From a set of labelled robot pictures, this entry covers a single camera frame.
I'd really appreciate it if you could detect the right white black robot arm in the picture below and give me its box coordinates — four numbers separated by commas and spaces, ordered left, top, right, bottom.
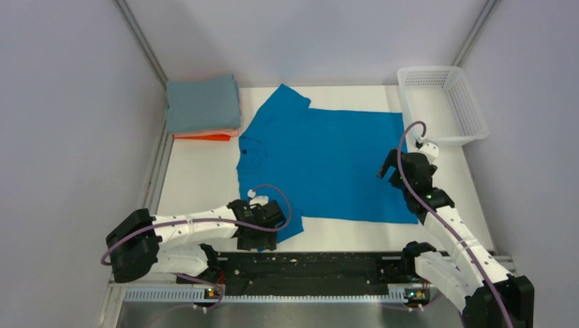
378, 144, 535, 327

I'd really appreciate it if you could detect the bright blue t-shirt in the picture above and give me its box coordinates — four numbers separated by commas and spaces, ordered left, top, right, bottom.
237, 85, 420, 251

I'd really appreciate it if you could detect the folded grey-blue t-shirt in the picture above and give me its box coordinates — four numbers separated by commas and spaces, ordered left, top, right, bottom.
166, 74, 241, 133

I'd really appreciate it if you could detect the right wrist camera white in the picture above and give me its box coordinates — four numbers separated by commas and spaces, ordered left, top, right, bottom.
415, 139, 440, 163

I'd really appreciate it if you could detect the white plastic basket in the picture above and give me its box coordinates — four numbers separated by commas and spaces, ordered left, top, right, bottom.
397, 66, 490, 146

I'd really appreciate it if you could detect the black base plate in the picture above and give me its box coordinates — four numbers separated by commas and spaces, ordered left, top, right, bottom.
197, 252, 432, 301

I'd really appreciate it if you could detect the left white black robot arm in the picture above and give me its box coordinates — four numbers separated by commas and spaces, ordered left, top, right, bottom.
100, 197, 292, 283

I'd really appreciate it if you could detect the right aluminium corner post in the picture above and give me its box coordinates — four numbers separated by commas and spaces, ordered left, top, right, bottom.
452, 0, 502, 67

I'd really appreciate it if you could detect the aluminium corner post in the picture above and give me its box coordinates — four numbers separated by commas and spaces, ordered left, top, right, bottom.
452, 0, 502, 67
113, 0, 167, 89

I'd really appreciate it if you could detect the folded pink t-shirt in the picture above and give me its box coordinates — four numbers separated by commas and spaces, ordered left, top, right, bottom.
214, 128, 240, 137

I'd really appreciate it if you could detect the left aluminium corner post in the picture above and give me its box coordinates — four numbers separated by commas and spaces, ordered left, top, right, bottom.
113, 0, 167, 89

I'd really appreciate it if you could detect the aluminium frame rail front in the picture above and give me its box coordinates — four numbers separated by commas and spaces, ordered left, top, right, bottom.
97, 256, 526, 328

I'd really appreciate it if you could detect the folded orange t-shirt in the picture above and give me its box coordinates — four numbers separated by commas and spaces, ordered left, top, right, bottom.
172, 133, 231, 141

